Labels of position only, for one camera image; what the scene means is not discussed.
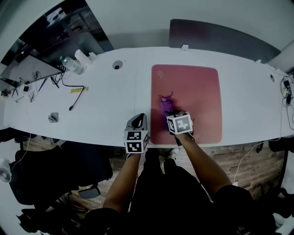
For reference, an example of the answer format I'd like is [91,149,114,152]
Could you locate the crumpled grey tissue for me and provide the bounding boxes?
[47,112,60,124]

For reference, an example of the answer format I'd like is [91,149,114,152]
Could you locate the person's black shirt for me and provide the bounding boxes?
[84,165,276,235]

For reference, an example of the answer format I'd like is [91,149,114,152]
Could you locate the white paper roll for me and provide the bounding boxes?
[74,49,92,66]

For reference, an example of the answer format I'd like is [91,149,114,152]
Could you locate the black monitor stand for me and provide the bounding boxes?
[38,75,60,92]

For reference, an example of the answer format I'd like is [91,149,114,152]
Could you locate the person's white shoe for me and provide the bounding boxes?
[161,147,181,164]

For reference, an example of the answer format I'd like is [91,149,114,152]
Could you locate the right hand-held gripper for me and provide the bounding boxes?
[165,110,196,147]

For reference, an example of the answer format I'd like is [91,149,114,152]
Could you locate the thin white fan cable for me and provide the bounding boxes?
[9,132,32,172]

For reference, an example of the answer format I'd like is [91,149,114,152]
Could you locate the tangle of thin wires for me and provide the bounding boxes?
[27,71,41,103]

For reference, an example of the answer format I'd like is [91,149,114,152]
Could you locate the black monitor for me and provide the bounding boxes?
[0,55,65,86]

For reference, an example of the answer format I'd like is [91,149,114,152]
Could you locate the clear bottle green cap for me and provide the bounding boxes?
[60,56,86,76]

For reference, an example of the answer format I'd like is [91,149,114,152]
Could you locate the black power cable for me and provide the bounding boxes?
[54,71,85,112]

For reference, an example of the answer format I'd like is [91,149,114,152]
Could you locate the purple cloth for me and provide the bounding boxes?
[158,91,175,120]

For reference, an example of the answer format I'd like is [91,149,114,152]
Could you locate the pink rectangular mat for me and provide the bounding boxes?
[150,64,223,145]

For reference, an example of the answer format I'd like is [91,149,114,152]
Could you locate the person's black trousers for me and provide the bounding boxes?
[143,148,184,177]

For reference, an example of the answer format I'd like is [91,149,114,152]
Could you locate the small black tripod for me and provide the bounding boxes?
[0,86,19,99]

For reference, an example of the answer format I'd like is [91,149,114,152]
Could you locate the grey desk divider panel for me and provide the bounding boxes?
[169,18,282,65]
[34,31,115,67]
[267,40,294,74]

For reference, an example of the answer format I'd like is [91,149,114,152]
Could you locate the white charging cable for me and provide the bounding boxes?
[232,135,283,184]

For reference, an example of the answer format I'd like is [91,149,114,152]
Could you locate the tangle of black cables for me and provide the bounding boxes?
[279,75,294,131]

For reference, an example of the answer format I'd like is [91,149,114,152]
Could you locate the person's left forearm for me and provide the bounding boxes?
[102,152,142,214]

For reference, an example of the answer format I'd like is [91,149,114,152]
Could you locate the white desk fan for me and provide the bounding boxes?
[0,157,12,184]

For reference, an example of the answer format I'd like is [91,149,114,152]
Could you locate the yellow label strip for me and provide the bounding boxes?
[70,86,89,94]

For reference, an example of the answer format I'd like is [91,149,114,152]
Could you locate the person's right forearm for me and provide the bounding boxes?
[175,133,233,202]

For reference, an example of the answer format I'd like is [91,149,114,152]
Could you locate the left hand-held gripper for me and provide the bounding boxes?
[123,112,150,154]

